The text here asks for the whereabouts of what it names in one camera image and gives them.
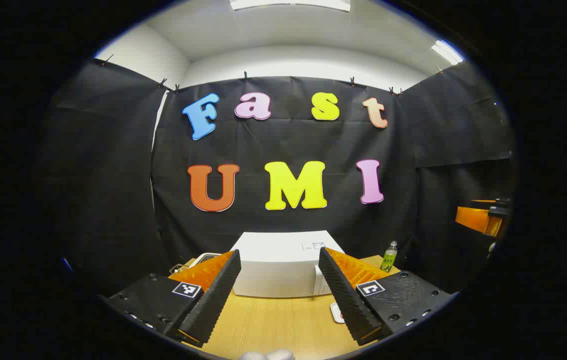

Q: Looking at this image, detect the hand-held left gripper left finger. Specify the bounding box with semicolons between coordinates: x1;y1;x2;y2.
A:
99;249;242;348

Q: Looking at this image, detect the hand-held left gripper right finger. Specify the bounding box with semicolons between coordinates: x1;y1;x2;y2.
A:
317;246;460;347

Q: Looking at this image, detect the white microwave oven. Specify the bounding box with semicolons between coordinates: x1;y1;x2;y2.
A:
230;230;347;299

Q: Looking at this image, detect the green label drink bottle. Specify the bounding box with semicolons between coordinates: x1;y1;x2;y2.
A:
381;240;398;273

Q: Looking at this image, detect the ceiling light panel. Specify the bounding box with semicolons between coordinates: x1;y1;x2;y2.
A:
431;40;464;66
228;0;352;12

